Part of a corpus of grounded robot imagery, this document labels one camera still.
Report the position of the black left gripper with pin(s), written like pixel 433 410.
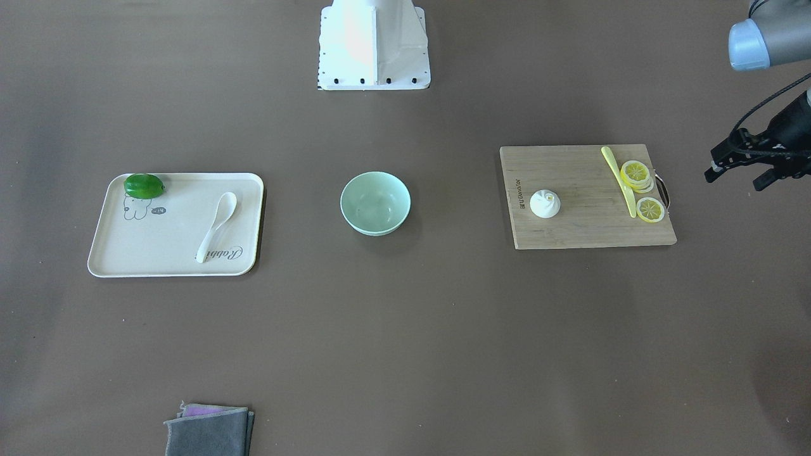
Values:
pixel 792 126

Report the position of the white plastic spoon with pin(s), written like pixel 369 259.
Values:
pixel 224 212

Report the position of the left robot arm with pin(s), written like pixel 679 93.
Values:
pixel 774 33

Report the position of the white steamed bun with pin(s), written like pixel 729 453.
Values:
pixel 545 204

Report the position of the mint green bowl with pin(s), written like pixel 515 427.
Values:
pixel 375 203

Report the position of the single lemon slice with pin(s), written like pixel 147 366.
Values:
pixel 650 210

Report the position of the top lemon slice of stack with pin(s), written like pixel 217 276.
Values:
pixel 635 174

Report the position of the yellow plastic knife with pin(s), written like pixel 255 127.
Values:
pixel 628 194

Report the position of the bamboo cutting board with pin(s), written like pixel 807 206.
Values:
pixel 593 212

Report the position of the cream rabbit print tray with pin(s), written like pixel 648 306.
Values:
pixel 161 237

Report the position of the green toy pepper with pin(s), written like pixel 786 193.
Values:
pixel 144 186

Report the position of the folded grey cloth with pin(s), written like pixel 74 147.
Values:
pixel 202 429

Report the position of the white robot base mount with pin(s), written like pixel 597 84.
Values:
pixel 373 46

